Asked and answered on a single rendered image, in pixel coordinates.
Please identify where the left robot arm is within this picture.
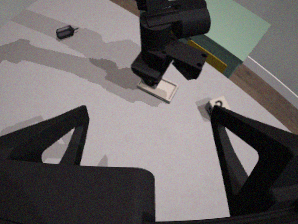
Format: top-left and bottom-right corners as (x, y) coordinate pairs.
(135, 0), (211, 80)

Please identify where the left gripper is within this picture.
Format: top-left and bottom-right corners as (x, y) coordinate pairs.
(131, 41), (173, 87)

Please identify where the cream rectangular tray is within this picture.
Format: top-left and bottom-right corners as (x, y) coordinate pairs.
(137, 78), (179, 104)

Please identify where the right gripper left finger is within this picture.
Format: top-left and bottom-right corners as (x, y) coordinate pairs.
(0, 105), (89, 165)

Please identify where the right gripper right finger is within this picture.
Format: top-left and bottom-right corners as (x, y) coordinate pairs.
(210, 105), (298, 217)

